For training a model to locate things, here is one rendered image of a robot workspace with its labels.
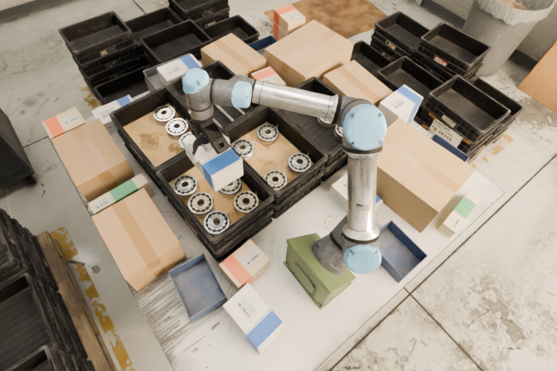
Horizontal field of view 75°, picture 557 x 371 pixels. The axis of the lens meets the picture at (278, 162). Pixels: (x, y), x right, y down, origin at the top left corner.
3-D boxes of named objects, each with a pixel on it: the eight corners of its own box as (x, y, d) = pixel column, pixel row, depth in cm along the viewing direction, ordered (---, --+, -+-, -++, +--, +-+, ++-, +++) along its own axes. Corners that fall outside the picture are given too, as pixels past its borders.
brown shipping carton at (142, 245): (186, 257, 149) (180, 243, 136) (137, 291, 141) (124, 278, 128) (152, 206, 162) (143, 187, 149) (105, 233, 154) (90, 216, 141)
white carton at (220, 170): (243, 175, 133) (242, 161, 125) (215, 192, 128) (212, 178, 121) (214, 140, 141) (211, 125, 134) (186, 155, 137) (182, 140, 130)
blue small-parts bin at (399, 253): (422, 262, 152) (428, 255, 147) (398, 283, 147) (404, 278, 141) (386, 226, 161) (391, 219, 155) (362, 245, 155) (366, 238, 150)
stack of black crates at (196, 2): (215, 26, 330) (209, -23, 293) (234, 43, 317) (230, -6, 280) (175, 42, 315) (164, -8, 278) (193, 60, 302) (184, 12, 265)
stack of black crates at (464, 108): (476, 155, 256) (512, 111, 220) (450, 175, 245) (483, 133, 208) (431, 120, 274) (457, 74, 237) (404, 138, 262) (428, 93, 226)
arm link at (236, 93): (254, 79, 111) (219, 74, 112) (249, 84, 101) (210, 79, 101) (253, 104, 114) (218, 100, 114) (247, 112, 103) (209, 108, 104)
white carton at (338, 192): (378, 210, 165) (383, 200, 158) (360, 226, 161) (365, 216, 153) (346, 181, 174) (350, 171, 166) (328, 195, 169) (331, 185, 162)
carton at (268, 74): (285, 94, 195) (286, 84, 189) (266, 103, 191) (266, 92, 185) (269, 76, 202) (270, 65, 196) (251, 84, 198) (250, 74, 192)
